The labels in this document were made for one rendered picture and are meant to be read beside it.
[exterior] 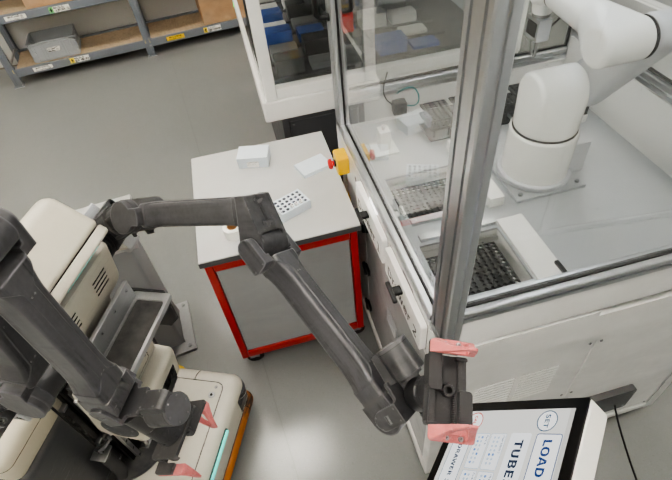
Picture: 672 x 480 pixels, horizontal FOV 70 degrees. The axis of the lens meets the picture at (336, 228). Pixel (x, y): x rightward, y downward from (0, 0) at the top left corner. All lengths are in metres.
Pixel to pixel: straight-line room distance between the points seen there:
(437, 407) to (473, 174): 0.36
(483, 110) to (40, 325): 0.67
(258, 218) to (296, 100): 1.32
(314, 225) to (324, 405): 0.83
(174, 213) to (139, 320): 0.32
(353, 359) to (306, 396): 1.36
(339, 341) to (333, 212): 0.97
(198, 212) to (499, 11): 0.66
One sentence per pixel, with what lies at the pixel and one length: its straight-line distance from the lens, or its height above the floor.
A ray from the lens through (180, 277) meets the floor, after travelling 2.77.
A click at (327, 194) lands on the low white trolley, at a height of 0.76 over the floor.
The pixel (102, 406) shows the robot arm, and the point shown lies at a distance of 0.93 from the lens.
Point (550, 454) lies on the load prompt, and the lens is 0.91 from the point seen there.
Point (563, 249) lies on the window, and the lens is 1.10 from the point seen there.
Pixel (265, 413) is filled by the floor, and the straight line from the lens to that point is 2.22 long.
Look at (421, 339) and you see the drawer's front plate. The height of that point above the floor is 0.87.
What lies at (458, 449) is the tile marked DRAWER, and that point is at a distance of 1.06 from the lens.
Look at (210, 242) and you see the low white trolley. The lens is 1.78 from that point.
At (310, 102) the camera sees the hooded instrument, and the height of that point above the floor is 0.86.
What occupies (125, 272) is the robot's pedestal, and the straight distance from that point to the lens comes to 2.08.
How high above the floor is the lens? 1.99
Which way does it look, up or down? 46 degrees down
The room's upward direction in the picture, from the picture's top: 7 degrees counter-clockwise
